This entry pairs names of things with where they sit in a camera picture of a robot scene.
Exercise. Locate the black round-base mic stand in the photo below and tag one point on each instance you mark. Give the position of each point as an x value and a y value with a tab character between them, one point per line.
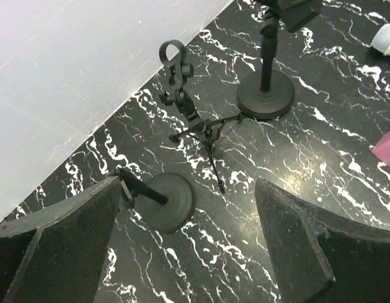
267	93

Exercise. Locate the purple mic round-base stand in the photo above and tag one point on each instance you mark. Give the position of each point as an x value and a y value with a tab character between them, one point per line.
166	202

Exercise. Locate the black tripod mic stand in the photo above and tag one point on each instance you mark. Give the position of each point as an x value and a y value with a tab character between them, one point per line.
172	55

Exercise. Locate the white microphone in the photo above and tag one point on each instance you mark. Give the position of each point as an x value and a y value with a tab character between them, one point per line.
381	40

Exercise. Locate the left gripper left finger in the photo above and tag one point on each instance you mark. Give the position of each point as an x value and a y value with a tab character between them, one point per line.
57	254

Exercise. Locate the pink wedge-shaped case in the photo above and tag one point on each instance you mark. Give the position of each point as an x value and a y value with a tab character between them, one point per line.
382	149

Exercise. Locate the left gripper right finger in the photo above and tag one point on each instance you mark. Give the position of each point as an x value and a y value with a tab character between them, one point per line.
319	256

